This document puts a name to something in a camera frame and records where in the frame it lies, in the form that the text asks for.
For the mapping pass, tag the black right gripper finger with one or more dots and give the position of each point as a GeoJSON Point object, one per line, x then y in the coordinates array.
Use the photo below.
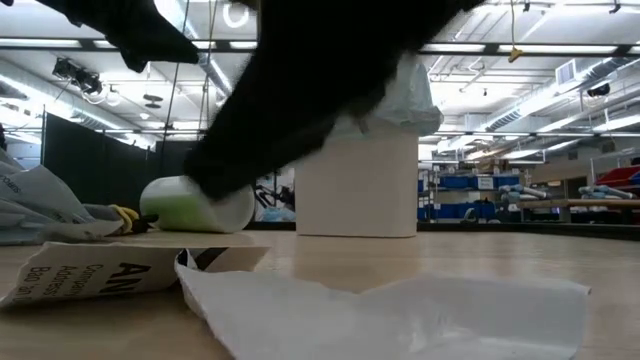
{"type": "Point", "coordinates": [225, 185]}
{"type": "Point", "coordinates": [215, 160]}

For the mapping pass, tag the white plastic trash bin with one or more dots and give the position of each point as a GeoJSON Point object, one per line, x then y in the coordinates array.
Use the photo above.
{"type": "Point", "coordinates": [357, 190]}

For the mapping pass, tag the translucent blue trash bag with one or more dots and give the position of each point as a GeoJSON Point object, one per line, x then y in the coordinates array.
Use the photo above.
{"type": "Point", "coordinates": [415, 100]}

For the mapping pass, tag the white paper with black print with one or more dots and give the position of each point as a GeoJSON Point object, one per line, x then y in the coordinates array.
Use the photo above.
{"type": "Point", "coordinates": [90, 275]}

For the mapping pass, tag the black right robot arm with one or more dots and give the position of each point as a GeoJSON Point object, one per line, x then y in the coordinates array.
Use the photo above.
{"type": "Point", "coordinates": [350, 25]}

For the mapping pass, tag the grey plastic shopping bag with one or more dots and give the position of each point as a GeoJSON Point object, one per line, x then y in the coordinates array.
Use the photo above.
{"type": "Point", "coordinates": [35, 200]}

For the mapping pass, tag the white wipes canister green label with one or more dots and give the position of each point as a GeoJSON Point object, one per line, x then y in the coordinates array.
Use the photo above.
{"type": "Point", "coordinates": [170, 210]}

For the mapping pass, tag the black curtain partition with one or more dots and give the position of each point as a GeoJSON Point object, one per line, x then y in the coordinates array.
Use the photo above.
{"type": "Point", "coordinates": [100, 165]}

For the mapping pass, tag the shelving with blue bins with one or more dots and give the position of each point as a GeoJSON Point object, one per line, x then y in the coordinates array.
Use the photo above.
{"type": "Point", "coordinates": [470, 195]}

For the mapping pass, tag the yellow hanging pendant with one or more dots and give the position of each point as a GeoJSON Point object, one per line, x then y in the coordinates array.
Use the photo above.
{"type": "Point", "coordinates": [515, 54]}

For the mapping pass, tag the grey blue rolled bundle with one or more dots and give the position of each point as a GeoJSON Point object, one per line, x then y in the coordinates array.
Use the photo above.
{"type": "Point", "coordinates": [522, 191]}
{"type": "Point", "coordinates": [607, 191]}

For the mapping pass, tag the black overhead light bar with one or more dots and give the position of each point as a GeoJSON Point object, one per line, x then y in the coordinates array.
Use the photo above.
{"type": "Point", "coordinates": [550, 49]}

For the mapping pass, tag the wooden workbench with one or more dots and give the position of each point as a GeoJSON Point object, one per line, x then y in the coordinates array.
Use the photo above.
{"type": "Point", "coordinates": [575, 204]}

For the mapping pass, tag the red storage bin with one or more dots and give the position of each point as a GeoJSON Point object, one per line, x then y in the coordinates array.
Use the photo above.
{"type": "Point", "coordinates": [620, 176]}

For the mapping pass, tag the silver ceiling duct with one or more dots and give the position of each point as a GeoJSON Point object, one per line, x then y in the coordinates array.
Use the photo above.
{"type": "Point", "coordinates": [550, 100]}

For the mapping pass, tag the black aluminium table frame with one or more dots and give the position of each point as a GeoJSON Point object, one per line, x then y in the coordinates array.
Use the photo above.
{"type": "Point", "coordinates": [550, 231]}

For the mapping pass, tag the black ceiling camera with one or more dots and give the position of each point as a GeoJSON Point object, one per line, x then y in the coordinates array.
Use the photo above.
{"type": "Point", "coordinates": [598, 90]}

